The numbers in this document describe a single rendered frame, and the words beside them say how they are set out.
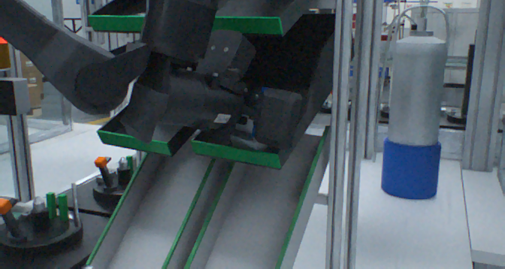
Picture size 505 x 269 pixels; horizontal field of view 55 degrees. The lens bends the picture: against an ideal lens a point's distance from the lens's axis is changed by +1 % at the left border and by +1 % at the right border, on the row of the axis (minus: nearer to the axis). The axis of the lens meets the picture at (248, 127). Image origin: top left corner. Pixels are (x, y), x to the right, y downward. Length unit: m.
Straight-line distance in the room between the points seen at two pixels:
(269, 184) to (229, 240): 0.10
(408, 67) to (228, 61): 0.90
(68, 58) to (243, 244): 0.38
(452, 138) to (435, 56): 0.54
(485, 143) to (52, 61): 1.49
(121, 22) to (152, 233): 0.32
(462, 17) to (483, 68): 6.17
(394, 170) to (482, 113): 0.42
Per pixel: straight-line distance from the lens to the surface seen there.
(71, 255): 0.91
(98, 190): 1.13
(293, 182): 0.73
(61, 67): 0.46
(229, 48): 0.54
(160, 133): 0.70
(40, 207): 0.95
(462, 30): 7.87
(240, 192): 0.75
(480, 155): 1.77
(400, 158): 1.42
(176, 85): 0.47
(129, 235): 0.80
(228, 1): 0.70
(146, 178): 0.81
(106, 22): 0.69
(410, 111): 1.39
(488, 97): 1.73
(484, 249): 1.23
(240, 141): 0.61
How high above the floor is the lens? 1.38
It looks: 14 degrees down
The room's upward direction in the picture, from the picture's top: straight up
